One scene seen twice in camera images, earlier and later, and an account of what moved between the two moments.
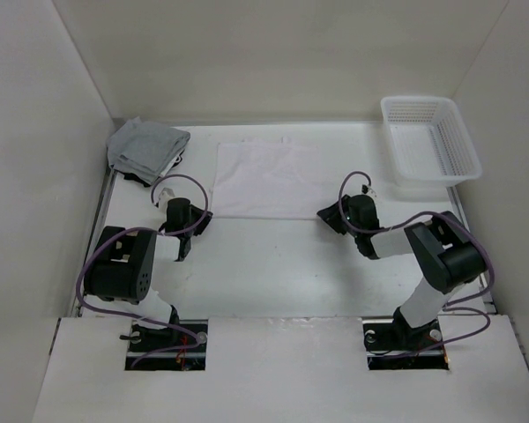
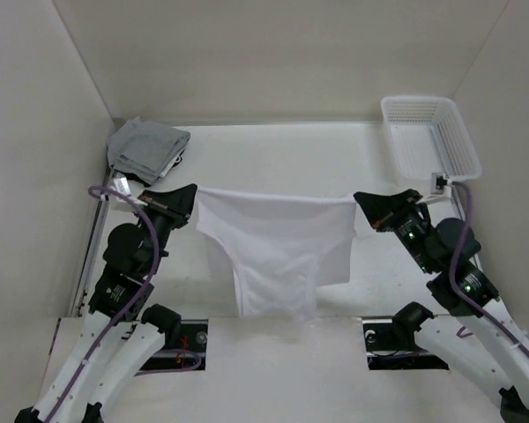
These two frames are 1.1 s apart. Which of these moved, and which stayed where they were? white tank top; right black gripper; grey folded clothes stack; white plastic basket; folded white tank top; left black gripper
Moved: right black gripper; white tank top; left black gripper
Stayed: folded white tank top; white plastic basket; grey folded clothes stack
